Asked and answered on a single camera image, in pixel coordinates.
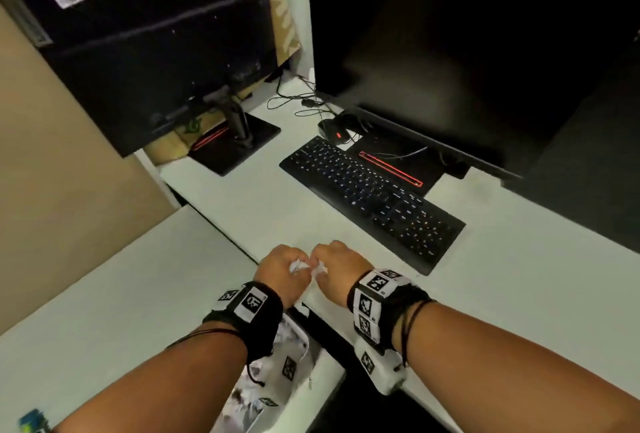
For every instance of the blue green packet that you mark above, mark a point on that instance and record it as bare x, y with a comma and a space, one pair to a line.
34, 421

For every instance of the white paper tissue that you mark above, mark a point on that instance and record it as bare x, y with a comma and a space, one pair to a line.
306, 268

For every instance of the black monitor stand red stripe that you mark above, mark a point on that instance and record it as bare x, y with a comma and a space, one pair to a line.
235, 140

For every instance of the person's right forearm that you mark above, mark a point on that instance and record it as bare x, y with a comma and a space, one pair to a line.
510, 372

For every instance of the black wrist camera band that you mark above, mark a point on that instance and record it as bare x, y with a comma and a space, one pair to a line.
382, 317
247, 312

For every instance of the black left wrist camera band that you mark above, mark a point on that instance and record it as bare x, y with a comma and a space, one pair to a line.
247, 312

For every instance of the black right wrist camera band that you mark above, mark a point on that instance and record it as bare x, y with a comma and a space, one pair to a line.
382, 317

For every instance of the person's left hand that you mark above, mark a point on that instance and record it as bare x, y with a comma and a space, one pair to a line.
277, 267

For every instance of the black computer mouse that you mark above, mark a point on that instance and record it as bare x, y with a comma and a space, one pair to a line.
336, 131

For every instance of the person's right hand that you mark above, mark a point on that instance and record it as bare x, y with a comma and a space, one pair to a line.
340, 267

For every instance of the large black monitor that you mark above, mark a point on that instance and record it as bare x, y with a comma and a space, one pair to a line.
475, 57

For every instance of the black keyboard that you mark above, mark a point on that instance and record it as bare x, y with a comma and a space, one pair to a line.
372, 195

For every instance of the person's left forearm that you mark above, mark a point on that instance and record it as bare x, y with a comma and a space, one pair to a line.
160, 382

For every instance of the cardboard box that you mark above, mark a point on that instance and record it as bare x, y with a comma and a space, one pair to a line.
282, 2

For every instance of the black monitor base red stripe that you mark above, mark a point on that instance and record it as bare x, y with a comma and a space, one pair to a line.
395, 165

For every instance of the black monitor with white sticker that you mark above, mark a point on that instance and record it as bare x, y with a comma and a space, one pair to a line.
145, 47

